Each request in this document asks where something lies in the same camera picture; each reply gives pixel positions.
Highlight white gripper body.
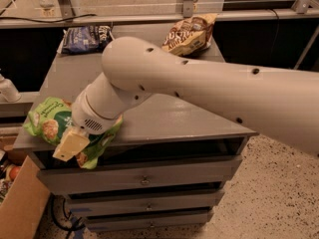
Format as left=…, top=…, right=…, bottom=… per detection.
left=72, top=92, right=116, bottom=134

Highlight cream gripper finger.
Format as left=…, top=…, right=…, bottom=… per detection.
left=53, top=126, right=90, bottom=161

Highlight green rice chip bag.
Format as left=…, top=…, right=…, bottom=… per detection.
left=24, top=97, right=123, bottom=169

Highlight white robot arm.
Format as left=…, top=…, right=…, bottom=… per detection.
left=72, top=37, right=319, bottom=157

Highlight blue chip bag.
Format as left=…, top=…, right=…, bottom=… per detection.
left=57, top=25, right=114, bottom=55

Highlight brown chip bag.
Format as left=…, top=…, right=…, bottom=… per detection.
left=161, top=13, right=217, bottom=57

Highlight red round item in box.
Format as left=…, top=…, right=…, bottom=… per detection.
left=9, top=166, right=20, bottom=181

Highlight white bottle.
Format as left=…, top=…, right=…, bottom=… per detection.
left=0, top=74, right=21, bottom=103

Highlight cardboard box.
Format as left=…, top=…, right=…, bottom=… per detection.
left=0, top=134, right=51, bottom=239

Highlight grey drawer cabinet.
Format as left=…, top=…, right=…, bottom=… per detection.
left=13, top=23, right=261, bottom=233

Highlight black floor cables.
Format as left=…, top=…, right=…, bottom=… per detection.
left=49, top=194, right=87, bottom=239

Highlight black cable on rail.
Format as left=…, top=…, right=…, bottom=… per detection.
left=0, top=13, right=98, bottom=24

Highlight grey metal rail frame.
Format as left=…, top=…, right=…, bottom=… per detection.
left=0, top=0, right=319, bottom=29

